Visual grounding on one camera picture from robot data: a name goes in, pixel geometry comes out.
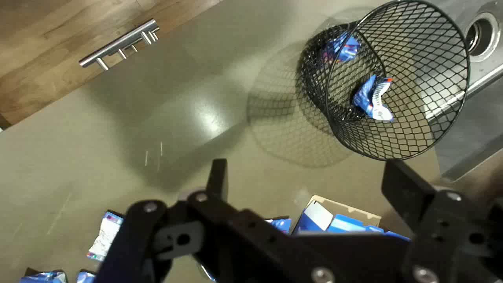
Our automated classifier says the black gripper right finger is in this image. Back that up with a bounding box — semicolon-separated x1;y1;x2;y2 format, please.
380;158;503;283

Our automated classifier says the blue cardboard snack box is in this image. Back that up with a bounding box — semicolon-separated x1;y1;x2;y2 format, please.
290;194;411;244

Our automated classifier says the silver cabinet bar handle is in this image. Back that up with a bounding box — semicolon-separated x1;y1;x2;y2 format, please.
76;19;160;73

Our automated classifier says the black wire mesh basket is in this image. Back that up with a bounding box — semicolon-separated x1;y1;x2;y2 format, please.
295;0;471;162

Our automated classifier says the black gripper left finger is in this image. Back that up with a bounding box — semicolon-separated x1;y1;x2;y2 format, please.
95;158;284;283

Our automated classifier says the stainless steel sink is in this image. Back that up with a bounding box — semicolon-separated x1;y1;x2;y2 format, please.
425;0;503;183

